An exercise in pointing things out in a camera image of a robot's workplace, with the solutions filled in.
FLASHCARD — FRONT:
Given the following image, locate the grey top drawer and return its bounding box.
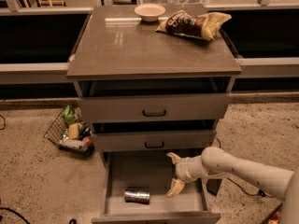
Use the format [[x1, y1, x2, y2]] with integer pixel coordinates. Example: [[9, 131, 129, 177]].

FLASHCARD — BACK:
[[78, 77, 231, 122]]

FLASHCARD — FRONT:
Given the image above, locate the grey middle drawer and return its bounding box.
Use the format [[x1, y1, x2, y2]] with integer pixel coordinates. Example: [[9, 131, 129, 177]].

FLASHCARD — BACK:
[[93, 119, 216, 152]]

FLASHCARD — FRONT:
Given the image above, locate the silver can in basket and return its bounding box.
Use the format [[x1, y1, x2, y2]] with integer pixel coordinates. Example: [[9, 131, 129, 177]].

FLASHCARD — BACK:
[[59, 139, 88, 151]]

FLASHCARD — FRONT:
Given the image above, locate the white ceramic bowl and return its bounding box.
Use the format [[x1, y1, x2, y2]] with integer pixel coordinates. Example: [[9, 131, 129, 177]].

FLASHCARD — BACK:
[[135, 4, 165, 22]]

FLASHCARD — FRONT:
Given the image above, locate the black cable left floor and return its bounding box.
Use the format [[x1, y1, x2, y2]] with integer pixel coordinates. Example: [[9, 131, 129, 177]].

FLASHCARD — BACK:
[[0, 197, 32, 224]]

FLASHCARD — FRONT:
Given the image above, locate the grey drawer cabinet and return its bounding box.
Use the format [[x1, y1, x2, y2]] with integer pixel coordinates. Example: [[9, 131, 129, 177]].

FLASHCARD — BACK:
[[66, 3, 243, 224]]

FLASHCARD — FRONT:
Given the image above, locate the black floor cable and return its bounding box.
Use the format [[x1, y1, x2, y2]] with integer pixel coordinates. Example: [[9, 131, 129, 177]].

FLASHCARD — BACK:
[[214, 136, 275, 200]]

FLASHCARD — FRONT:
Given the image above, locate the black wire basket left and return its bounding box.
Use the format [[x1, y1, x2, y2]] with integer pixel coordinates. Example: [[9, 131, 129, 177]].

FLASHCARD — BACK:
[[44, 111, 94, 157]]

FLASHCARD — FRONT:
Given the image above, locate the silver blue redbull can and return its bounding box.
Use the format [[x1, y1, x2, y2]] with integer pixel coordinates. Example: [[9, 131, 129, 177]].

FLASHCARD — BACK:
[[123, 189, 150, 204]]

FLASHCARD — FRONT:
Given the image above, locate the grey bottom drawer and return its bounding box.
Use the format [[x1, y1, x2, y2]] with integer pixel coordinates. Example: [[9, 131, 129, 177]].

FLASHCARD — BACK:
[[92, 150, 221, 224]]

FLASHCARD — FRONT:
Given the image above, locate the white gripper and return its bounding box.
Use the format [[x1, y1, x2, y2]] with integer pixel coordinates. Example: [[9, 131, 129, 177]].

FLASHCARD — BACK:
[[165, 152, 206, 198]]

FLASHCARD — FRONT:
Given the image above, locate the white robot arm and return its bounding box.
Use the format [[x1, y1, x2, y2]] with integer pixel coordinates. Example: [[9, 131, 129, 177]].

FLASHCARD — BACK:
[[166, 147, 299, 224]]

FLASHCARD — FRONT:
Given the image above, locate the black wire basket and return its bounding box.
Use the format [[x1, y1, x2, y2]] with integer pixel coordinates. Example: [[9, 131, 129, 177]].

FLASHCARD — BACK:
[[44, 111, 94, 157], [261, 204, 282, 224]]

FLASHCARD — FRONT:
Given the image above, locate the brown yellow chip bag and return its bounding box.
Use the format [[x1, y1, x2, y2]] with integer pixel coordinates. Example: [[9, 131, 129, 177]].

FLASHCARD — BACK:
[[156, 10, 232, 41]]

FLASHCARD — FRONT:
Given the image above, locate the black power adapter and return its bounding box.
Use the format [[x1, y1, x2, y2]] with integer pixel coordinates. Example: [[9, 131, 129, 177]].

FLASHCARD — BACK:
[[206, 179, 222, 196]]

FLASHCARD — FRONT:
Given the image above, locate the grey drawer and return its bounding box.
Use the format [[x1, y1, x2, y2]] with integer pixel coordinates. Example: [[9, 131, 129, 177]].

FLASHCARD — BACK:
[[92, 150, 221, 224], [78, 77, 231, 122], [93, 119, 216, 152]]

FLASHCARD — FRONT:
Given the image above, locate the black wire basket right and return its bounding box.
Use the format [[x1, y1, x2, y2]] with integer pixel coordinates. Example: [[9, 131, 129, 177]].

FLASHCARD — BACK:
[[261, 204, 282, 224]]

